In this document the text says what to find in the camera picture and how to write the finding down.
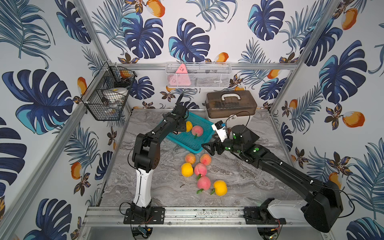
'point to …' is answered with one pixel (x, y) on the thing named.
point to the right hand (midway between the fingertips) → (208, 139)
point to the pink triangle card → (181, 77)
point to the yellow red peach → (189, 126)
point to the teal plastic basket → (187, 140)
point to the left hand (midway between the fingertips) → (177, 125)
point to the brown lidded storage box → (230, 104)
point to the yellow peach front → (220, 187)
